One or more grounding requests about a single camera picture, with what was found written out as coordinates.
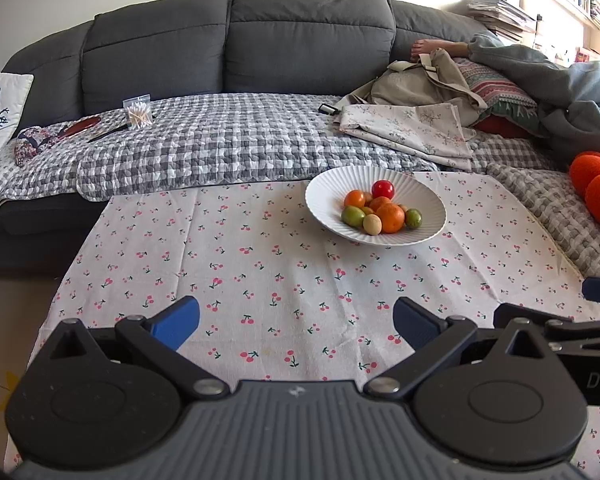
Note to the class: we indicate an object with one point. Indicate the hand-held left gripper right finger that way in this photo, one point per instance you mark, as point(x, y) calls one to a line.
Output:
point(415, 321)

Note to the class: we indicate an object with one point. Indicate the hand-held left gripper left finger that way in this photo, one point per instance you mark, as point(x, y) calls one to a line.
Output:
point(177, 321)

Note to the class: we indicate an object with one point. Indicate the small green fruit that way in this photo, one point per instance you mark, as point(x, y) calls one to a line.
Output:
point(413, 218)

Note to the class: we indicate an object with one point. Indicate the orange tangerine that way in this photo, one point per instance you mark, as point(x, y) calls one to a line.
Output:
point(392, 218)
point(378, 203)

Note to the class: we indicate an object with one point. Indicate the tan round fruit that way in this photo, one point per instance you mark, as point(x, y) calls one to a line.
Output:
point(372, 224)

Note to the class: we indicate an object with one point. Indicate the small yellow fruit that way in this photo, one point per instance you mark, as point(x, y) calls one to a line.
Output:
point(367, 210)

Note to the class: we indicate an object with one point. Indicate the large green fruit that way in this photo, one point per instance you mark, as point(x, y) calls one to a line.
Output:
point(352, 216)

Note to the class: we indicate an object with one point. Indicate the red tomato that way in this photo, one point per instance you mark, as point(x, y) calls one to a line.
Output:
point(383, 189)

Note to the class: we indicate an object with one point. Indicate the yellow-orange tomato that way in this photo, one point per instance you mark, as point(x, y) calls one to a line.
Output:
point(356, 197)

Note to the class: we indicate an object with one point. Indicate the white ribbed plate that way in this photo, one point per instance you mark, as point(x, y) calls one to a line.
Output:
point(327, 200)

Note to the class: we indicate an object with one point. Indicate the cherry print tablecloth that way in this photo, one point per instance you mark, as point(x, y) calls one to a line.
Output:
point(280, 270)

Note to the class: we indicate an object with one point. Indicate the grey checked quilt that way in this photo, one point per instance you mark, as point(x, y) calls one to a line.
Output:
point(220, 145)

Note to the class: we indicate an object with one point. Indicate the red cushion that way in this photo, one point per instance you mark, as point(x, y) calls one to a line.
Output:
point(500, 128)

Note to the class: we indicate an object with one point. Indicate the folded floral cloth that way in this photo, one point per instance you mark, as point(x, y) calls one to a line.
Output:
point(405, 127)

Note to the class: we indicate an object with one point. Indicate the thin black stick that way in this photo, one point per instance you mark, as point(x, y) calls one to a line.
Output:
point(107, 133)

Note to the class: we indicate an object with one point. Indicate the grey-blue clothing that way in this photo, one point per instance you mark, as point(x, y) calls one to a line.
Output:
point(580, 90)

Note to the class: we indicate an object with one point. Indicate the clear cotton swab box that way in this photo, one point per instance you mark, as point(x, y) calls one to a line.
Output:
point(137, 112)

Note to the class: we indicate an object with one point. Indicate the red flat object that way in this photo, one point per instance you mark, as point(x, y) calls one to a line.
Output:
point(82, 125)

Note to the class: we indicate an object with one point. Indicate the floral fabric pouch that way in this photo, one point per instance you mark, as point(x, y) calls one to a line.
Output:
point(35, 145)

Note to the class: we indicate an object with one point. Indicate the small black white gadget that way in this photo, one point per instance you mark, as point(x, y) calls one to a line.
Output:
point(327, 109)

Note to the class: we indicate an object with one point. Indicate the patterned pink green pillow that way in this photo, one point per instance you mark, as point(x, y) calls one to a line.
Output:
point(490, 85)

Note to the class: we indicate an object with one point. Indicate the beige canvas bag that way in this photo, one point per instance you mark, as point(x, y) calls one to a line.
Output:
point(410, 85)

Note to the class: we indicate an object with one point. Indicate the white pillow teal print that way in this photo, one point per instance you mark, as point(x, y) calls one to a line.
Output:
point(2, 110)

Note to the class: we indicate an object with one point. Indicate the stack of papers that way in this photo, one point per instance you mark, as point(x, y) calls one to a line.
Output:
point(505, 12)

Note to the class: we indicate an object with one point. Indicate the dark grey sofa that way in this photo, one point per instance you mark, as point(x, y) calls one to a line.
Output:
point(305, 35)

